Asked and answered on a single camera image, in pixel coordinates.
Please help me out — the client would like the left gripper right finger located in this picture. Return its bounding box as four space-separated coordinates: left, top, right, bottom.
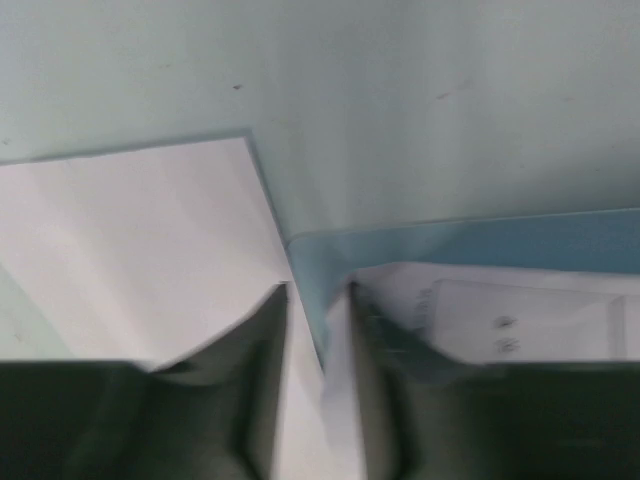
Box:
348 283 639 479

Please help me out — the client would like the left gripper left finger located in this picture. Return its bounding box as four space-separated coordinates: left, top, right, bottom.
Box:
1 284 289 479

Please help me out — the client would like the printed paper sheet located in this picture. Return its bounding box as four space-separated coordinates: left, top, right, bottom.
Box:
324 263 639 479

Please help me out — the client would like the white paper sheet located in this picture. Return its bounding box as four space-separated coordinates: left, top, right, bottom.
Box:
1 138 353 479

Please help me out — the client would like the light blue clipboard folder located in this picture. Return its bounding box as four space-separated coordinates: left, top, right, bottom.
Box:
287 209 639 358

